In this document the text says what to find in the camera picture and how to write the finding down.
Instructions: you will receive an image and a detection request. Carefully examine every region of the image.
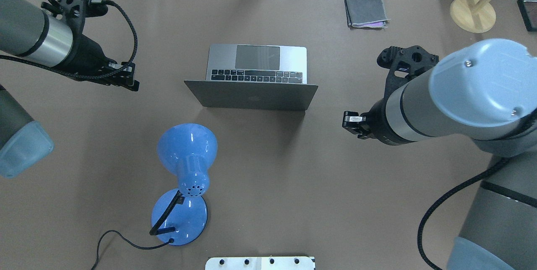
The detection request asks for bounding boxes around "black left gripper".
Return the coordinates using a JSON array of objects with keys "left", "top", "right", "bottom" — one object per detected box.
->
[{"left": 67, "top": 35, "right": 140, "bottom": 92}]

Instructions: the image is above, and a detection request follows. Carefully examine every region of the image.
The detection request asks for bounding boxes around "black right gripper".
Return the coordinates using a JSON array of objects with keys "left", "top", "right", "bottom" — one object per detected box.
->
[{"left": 343, "top": 99, "right": 403, "bottom": 146}]

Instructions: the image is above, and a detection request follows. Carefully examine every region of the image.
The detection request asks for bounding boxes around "grey laptop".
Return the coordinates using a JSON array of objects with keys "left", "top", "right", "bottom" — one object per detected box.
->
[{"left": 185, "top": 44, "right": 318, "bottom": 111}]

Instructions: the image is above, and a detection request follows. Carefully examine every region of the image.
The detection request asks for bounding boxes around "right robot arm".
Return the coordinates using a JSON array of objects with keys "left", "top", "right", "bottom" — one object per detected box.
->
[{"left": 342, "top": 39, "right": 537, "bottom": 270}]

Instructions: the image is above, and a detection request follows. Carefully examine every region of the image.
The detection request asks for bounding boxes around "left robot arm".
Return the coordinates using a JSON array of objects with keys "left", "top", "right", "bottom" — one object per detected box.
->
[{"left": 0, "top": 0, "right": 140, "bottom": 178}]

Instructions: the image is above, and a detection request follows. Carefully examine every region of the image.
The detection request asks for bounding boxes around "folded grey cloth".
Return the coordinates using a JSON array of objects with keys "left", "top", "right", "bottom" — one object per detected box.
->
[{"left": 344, "top": 0, "right": 389, "bottom": 29}]

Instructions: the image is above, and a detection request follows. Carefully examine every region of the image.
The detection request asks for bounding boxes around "blue desk lamp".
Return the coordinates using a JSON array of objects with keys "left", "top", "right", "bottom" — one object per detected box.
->
[{"left": 150, "top": 123, "right": 217, "bottom": 246}]

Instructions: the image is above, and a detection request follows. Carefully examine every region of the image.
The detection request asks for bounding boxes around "wooden stand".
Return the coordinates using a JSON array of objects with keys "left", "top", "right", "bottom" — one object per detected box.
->
[{"left": 449, "top": 0, "right": 496, "bottom": 34}]

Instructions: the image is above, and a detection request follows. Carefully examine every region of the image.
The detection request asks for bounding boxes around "dark tray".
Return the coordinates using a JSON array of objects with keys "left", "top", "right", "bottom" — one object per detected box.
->
[{"left": 516, "top": 0, "right": 537, "bottom": 31}]

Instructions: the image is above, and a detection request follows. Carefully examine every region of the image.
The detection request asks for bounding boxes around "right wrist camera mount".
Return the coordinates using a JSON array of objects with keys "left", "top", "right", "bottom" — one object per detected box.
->
[{"left": 376, "top": 45, "right": 440, "bottom": 100}]

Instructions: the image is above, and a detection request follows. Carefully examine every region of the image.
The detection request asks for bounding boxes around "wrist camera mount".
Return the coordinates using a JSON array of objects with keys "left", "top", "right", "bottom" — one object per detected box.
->
[
  {"left": 376, "top": 45, "right": 440, "bottom": 100},
  {"left": 41, "top": 0, "right": 109, "bottom": 34}
]

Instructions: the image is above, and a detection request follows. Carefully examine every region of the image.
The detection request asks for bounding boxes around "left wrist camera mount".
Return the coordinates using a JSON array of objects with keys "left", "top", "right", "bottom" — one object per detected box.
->
[{"left": 41, "top": 0, "right": 109, "bottom": 34}]

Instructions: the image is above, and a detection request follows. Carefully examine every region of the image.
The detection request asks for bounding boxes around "black lamp power cable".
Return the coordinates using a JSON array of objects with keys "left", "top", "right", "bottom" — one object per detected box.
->
[{"left": 90, "top": 230, "right": 175, "bottom": 270}]

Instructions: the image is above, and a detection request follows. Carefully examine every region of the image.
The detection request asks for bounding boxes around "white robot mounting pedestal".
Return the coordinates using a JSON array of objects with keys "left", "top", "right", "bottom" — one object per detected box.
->
[{"left": 205, "top": 255, "right": 316, "bottom": 270}]

